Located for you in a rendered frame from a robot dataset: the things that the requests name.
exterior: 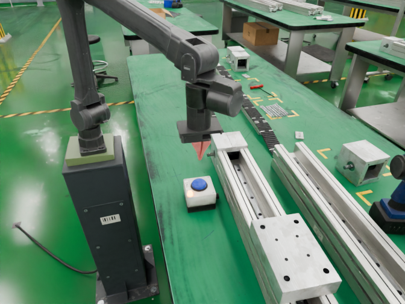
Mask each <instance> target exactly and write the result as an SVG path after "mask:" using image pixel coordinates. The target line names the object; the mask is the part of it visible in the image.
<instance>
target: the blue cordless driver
mask: <svg viewBox="0 0 405 304"><path fill-rule="evenodd" d="M390 172H391V174H392V175H393V177H394V178H395V179H397V180H402V181H401V182H400V184H399V185H398V186H397V187H396V189H395V190H394V192H393V193H392V194H391V198H382V199H381V200H380V201H375V202H373V204H372V206H371V208H370V210H369V216H370V217H371V218H372V219H373V220H374V222H375V223H376V224H377V225H378V226H379V228H381V230H382V231H384V233H385V234H396V235H405V154H403V155H396V156H395V157H394V158H393V159H392V160H391V162H390Z"/></svg>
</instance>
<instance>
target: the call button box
mask: <svg viewBox="0 0 405 304"><path fill-rule="evenodd" d="M195 179H204V180H205V181H206V187H205V188H204V189H195V188H193V187H192V181H193V180H195ZM183 187H184V198H185V202H186V207H187V212H188V213H192V212H200V211H208V210H212V209H216V199H219V194H218V193H216V192H215V189H214V186H213V183H212V180H211V178H210V176H205V177H195V178H190V179H184V180H183ZM188 191H192V192H193V196H191V197H189V196H188V195H187V193H188Z"/></svg>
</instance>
